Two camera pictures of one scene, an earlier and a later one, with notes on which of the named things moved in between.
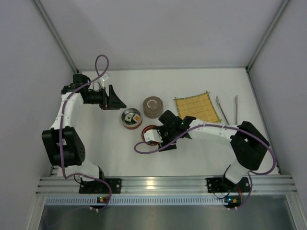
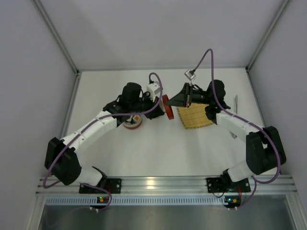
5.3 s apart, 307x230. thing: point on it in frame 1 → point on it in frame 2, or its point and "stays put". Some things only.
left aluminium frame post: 53,30 stays put
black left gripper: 105,98 → 156,109
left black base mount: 96,187 stays put
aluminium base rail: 267,184 stays put
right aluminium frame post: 250,64 stays put
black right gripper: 165,138 → 188,95
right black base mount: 223,185 stays put
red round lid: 148,127 → 168,108
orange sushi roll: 136,118 stays put
